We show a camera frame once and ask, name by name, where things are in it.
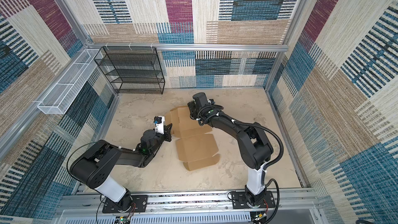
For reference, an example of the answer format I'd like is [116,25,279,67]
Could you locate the aluminium front mounting rail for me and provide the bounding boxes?
[52,188,327,224]

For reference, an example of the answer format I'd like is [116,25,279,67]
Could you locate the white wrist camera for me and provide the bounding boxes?
[193,92,215,109]
[153,116,165,134]

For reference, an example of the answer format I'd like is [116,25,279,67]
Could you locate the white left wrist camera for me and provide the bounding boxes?
[153,116,165,134]

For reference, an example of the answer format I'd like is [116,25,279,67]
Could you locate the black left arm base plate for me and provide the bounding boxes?
[102,195,148,214]

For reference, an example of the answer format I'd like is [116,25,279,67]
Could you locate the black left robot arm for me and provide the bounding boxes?
[69,123,173,213]

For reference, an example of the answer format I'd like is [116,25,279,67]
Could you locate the black wire mesh shelf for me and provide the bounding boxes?
[94,46,165,94]

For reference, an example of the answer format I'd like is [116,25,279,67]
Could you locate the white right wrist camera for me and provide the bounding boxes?
[193,92,215,109]

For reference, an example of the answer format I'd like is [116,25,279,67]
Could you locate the white wire mesh basket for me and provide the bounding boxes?
[37,49,99,115]

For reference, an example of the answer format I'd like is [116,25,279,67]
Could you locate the black corrugated cable conduit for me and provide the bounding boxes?
[195,104,285,222]

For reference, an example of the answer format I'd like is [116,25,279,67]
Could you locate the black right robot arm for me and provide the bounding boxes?
[188,100,274,207]

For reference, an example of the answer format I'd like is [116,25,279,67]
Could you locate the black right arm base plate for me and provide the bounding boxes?
[228,190,276,209]

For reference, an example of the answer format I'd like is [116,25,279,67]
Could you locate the brown cardboard box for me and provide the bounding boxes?
[165,106,221,171]

